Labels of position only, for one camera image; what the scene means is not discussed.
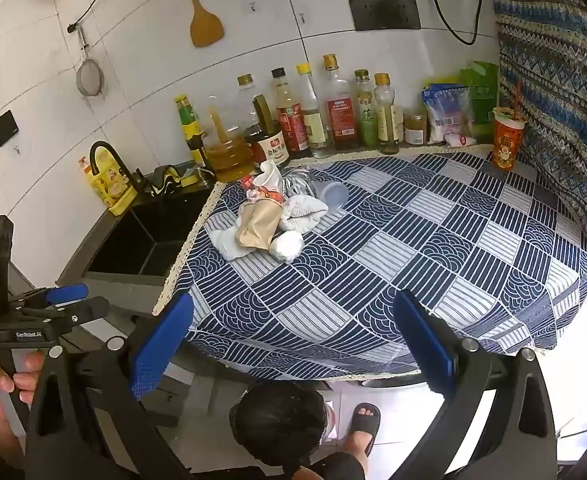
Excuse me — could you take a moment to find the green label bottle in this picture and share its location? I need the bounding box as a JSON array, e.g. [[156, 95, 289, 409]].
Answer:
[[353, 69, 379, 150]]

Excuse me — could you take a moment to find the large clear oil jug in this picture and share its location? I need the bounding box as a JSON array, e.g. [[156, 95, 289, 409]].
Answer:
[[201, 95, 252, 183]]

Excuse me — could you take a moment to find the person's foot in black sandal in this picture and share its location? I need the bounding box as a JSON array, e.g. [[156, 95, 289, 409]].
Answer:
[[342, 402, 381, 458]]

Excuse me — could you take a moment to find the brown paper bag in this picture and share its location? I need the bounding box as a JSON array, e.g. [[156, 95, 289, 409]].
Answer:
[[236, 199, 284, 252]]

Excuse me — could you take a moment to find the black kitchen sink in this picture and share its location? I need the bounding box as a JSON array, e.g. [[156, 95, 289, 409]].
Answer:
[[56, 187, 214, 291]]

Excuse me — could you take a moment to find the clear yellow-capped bottle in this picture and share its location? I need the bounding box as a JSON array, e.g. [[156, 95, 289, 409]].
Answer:
[[296, 62, 330, 158]]

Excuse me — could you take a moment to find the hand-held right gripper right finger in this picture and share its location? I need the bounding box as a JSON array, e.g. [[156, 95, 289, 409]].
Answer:
[[392, 289, 559, 480]]

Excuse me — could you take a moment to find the wooden spatula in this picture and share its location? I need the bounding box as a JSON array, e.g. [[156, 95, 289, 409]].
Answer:
[[176, 0, 226, 48]]

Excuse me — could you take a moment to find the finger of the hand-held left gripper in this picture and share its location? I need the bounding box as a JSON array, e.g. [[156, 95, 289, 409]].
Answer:
[[8, 284, 89, 311], [24, 297, 110, 333]]

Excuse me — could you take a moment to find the clear plastic cup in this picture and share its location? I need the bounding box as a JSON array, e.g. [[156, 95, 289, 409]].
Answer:
[[316, 180, 349, 211]]

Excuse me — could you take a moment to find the soy sauce jug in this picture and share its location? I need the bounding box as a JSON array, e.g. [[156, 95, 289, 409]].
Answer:
[[236, 74, 290, 168]]

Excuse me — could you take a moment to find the orange cup with straw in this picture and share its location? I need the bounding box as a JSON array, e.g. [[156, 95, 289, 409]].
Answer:
[[491, 80, 529, 171]]

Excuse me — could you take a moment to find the yellow dish soap bottle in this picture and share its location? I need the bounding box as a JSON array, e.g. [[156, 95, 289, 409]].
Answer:
[[78, 152, 137, 217]]

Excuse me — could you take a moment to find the black bagged trash bin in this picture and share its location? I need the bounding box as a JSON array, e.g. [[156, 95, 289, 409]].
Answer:
[[228, 380, 334, 466]]

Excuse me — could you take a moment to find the dark-capped red label bottle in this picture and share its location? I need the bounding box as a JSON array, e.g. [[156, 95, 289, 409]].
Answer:
[[271, 67, 311, 158]]

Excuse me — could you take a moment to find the white tissue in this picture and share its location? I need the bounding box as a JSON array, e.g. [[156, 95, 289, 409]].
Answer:
[[208, 225, 247, 262]]

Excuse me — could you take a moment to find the black faucet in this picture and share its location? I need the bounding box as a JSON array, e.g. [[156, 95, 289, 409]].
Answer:
[[90, 141, 147, 196]]

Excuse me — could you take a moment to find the blue white checkered tablecloth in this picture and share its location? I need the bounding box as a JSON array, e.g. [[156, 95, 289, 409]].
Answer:
[[152, 144, 587, 381]]

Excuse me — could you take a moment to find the black yellow cloth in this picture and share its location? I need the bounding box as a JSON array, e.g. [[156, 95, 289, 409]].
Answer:
[[146, 164, 187, 196]]

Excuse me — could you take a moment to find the blue patterned woven cloth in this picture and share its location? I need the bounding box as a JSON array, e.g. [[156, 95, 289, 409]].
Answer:
[[486, 0, 587, 261]]

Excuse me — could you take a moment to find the small glass jar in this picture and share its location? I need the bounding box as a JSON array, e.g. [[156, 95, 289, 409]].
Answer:
[[402, 109, 427, 147]]

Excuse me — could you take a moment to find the black wall socket panel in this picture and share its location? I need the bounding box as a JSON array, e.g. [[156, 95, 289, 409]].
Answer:
[[349, 0, 421, 31]]

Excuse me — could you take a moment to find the green glass bottle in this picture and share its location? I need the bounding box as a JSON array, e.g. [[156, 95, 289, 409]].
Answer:
[[174, 94, 207, 166]]

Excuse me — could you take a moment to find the olive yellow-capped bottle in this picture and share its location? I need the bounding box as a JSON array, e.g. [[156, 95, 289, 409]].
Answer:
[[372, 73, 404, 155]]

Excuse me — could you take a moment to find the gold-capped red label bottle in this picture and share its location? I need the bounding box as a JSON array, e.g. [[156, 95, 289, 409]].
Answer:
[[322, 54, 360, 151]]

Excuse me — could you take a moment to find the metal mesh strainer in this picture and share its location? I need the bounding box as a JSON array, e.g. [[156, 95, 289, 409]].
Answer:
[[71, 22, 105, 97]]

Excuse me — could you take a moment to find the orange white wrapper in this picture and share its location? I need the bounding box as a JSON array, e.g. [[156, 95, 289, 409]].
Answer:
[[254, 185, 284, 206]]

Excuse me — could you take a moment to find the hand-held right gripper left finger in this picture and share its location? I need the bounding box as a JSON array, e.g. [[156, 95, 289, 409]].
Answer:
[[24, 292, 197, 480]]

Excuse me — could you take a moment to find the white paper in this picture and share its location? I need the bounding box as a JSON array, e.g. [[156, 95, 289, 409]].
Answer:
[[252, 159, 283, 191]]

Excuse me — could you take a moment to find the white paper ball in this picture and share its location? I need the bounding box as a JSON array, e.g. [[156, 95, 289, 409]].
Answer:
[[268, 230, 304, 264]]

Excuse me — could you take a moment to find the white knitted cloth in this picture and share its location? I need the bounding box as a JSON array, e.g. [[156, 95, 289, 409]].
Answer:
[[280, 195, 329, 235]]

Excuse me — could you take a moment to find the small black wall switch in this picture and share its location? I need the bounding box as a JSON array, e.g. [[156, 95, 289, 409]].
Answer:
[[0, 110, 18, 147]]

